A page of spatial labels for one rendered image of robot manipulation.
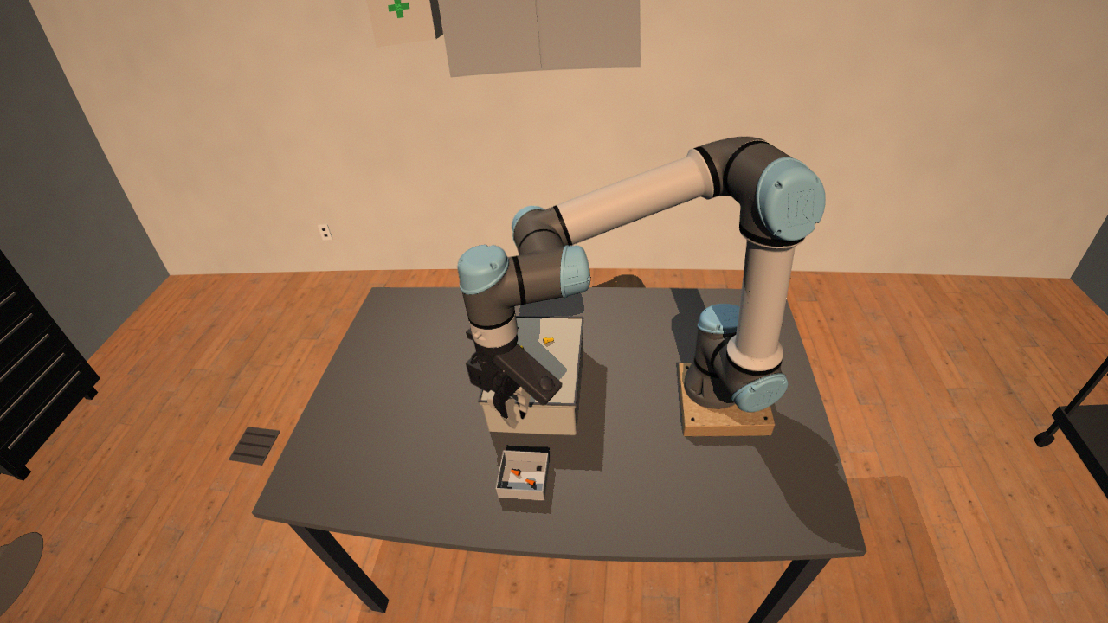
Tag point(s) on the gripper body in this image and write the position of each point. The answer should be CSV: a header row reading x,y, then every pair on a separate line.
x,y
485,374

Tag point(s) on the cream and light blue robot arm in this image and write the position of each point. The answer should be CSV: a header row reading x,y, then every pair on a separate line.
x,y
780,199

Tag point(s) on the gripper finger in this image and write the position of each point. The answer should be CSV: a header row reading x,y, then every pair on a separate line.
x,y
523,398
505,406

